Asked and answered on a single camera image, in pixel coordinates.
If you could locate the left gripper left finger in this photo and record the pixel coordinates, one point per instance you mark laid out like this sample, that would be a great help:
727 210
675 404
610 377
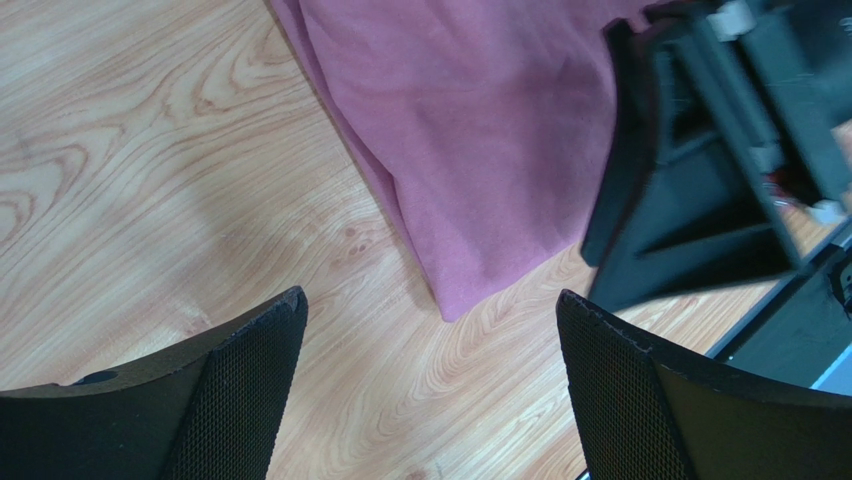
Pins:
208 407

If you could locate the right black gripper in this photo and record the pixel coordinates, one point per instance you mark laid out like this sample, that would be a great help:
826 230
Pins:
732 106

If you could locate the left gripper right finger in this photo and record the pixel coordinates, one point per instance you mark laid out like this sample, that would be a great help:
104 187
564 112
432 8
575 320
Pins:
647 408

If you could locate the pink t shirt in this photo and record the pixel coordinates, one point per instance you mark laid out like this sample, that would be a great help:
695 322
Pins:
482 127

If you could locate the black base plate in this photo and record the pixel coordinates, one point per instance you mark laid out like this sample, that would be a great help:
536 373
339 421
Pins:
800 332

